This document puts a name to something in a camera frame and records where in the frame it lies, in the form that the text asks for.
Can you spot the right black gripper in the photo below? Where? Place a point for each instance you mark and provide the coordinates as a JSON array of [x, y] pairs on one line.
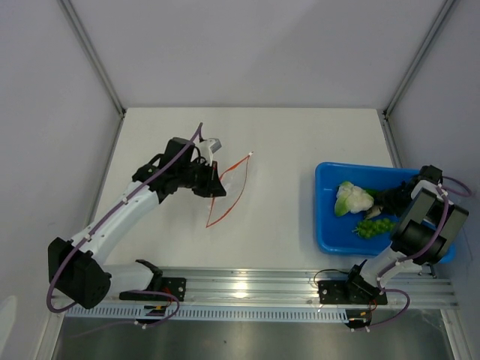
[[387, 202]]

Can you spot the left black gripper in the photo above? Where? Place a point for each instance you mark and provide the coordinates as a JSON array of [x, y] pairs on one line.
[[212, 187]]

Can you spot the clear zip bag orange zipper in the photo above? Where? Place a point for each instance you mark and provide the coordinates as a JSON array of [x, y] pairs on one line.
[[234, 181]]

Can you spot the white toy cauliflower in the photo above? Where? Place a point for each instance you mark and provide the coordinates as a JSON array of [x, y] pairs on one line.
[[351, 199]]

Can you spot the grey toy fish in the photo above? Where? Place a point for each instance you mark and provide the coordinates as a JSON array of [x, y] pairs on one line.
[[374, 211]]

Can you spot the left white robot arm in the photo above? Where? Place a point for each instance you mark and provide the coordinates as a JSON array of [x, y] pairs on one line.
[[77, 266]]

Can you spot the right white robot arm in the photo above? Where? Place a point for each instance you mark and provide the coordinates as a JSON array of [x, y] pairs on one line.
[[382, 268]]

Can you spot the green toy chili pepper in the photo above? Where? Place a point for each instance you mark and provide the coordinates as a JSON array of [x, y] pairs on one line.
[[372, 192]]

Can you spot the green toy grapes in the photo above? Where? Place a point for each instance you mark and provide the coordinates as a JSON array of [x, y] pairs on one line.
[[367, 229]]

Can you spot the blue plastic tray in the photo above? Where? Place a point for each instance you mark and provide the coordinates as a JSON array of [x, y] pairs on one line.
[[335, 235]]

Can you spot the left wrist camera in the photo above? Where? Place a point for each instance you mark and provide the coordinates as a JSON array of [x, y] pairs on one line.
[[207, 148]]

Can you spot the right aluminium frame post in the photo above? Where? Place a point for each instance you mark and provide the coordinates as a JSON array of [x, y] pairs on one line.
[[434, 31]]

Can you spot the aluminium frame post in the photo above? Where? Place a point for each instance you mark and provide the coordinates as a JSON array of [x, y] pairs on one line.
[[434, 31], [86, 44]]

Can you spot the aluminium mounting rail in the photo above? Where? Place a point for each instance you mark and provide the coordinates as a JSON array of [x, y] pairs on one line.
[[292, 289]]

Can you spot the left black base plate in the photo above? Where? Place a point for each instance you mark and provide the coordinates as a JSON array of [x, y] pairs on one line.
[[175, 286]]

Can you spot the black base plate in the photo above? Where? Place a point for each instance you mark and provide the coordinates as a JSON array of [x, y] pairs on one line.
[[336, 287], [175, 286]]

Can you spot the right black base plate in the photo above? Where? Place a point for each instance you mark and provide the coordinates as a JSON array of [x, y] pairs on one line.
[[336, 287]]

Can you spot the white slotted cable duct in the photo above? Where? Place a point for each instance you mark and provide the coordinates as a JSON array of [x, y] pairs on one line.
[[219, 313]]

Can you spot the left aluminium frame post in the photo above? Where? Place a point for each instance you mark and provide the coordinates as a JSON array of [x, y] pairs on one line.
[[86, 44]]

